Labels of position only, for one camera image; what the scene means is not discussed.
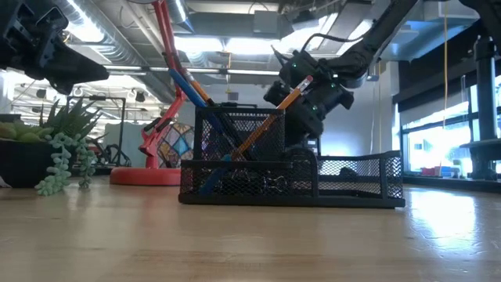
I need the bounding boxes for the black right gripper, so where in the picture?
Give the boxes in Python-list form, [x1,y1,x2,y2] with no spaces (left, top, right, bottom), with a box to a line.
[262,49,356,149]

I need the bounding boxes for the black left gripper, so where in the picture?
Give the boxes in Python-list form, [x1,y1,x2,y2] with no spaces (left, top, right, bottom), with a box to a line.
[0,0,110,96]

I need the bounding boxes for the black mesh desk organizer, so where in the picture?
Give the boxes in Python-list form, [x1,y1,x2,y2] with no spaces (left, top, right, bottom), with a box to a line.
[178,104,406,209]

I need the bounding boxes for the blue-handled scissors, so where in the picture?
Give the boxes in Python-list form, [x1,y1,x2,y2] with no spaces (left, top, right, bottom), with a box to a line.
[167,68,214,118]

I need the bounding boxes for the red desk lamp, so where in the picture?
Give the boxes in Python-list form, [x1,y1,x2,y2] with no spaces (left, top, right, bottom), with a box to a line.
[109,0,196,186]

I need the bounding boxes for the black binder clip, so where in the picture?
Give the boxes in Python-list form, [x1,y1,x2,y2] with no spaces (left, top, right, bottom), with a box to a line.
[256,173,291,193]

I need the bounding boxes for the long ceiling light tube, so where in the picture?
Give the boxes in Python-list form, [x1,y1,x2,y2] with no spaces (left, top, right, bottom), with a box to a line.
[103,65,281,77]

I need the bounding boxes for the pale teal partition panel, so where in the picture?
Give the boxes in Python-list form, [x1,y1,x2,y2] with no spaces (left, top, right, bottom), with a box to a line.
[103,122,156,169]

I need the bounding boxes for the potted succulent plant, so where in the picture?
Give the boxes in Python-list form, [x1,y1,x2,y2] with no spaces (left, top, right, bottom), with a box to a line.
[0,97,103,197]

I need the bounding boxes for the colourful patterned panel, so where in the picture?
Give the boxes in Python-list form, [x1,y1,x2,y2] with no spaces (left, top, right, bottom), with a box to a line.
[156,121,196,169]

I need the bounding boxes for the black metal pole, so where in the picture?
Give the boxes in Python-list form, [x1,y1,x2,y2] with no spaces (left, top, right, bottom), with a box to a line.
[472,34,499,141]

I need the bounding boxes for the black metal stand frame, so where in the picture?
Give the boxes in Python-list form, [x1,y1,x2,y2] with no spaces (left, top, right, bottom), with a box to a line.
[66,96,133,176]

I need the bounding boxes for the yellow hanging cord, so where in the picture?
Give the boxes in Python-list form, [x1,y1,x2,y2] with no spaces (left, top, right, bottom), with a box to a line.
[442,0,449,130]

